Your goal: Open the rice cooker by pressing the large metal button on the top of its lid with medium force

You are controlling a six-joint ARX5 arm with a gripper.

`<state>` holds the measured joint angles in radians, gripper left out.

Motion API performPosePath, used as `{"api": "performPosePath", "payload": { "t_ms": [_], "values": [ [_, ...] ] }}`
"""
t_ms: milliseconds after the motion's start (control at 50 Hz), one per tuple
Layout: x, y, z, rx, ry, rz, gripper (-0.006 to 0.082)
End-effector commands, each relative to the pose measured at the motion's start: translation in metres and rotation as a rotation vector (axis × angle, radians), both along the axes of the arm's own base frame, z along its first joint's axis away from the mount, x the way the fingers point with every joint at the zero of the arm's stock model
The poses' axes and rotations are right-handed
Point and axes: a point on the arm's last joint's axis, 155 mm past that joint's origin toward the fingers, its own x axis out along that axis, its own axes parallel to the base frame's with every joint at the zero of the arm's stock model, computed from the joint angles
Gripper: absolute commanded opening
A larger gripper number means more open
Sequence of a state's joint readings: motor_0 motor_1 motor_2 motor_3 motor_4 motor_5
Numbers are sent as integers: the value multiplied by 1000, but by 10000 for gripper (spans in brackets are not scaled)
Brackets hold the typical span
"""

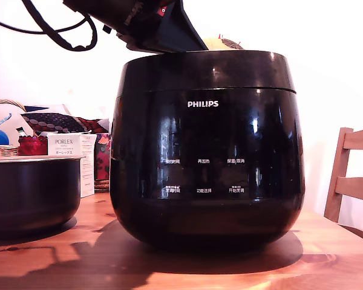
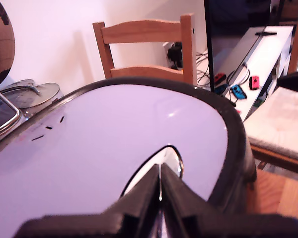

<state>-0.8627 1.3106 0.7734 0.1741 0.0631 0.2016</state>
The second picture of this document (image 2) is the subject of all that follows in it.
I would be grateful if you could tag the black remote control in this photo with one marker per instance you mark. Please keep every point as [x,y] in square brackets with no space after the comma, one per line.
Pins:
[265,33]

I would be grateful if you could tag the glass pot lid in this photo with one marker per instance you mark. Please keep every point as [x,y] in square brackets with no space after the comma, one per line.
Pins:
[37,93]

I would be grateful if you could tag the brown cork globe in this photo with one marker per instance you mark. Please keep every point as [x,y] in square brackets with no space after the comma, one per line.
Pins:
[0,37]

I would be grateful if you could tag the black television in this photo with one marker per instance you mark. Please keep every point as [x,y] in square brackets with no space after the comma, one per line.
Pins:
[233,15]

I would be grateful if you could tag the blue game controller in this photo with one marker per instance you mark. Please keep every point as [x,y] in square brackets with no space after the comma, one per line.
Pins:
[239,91]

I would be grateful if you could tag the white media bench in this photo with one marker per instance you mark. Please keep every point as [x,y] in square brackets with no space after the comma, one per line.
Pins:
[265,57]

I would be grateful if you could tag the black power adapter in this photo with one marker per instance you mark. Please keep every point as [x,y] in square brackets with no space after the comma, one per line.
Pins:
[175,53]

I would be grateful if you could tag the pale seat cushion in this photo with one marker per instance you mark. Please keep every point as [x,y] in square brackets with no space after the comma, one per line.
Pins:
[280,124]

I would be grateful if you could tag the black pointed object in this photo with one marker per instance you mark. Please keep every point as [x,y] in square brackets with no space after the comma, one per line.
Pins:
[295,80]

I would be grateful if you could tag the red game controller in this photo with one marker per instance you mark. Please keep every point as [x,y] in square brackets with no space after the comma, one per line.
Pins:
[254,82]

